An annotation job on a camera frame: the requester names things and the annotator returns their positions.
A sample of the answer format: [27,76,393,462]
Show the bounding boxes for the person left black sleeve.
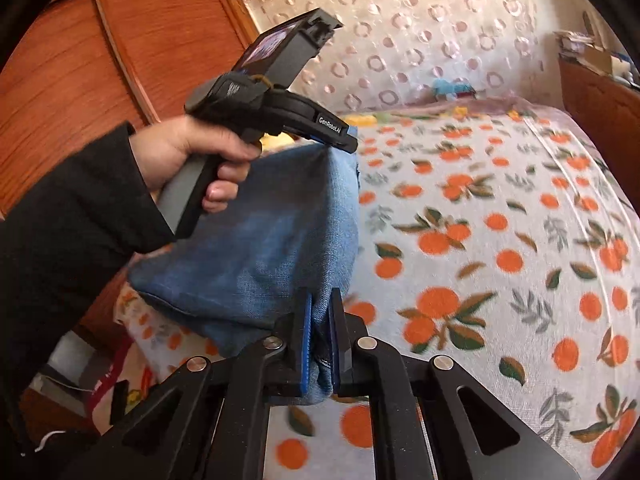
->
[1,122,174,398]

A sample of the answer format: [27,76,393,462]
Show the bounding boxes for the circle pattern sheer curtain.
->
[247,0,544,112]

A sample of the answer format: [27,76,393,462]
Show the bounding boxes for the person left hand thumb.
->
[129,115,262,214]

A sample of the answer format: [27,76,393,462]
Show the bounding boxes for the floral pink blanket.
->
[338,94,572,162]

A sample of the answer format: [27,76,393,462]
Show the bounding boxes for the cardboard box on cabinet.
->
[577,44,616,76]

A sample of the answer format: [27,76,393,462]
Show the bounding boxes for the blue denim jeans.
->
[128,142,359,404]

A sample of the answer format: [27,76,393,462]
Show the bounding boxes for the orange print bed sheet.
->
[92,107,639,479]

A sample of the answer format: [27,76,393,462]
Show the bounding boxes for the stack of books papers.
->
[553,29,593,56]

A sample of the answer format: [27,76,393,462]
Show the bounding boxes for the box with teal cloth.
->
[432,78,476,101]

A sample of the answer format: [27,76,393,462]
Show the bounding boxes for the wooden slatted wardrobe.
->
[1,0,247,212]

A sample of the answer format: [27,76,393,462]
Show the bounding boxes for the long wooden sideboard cabinet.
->
[559,58,640,207]

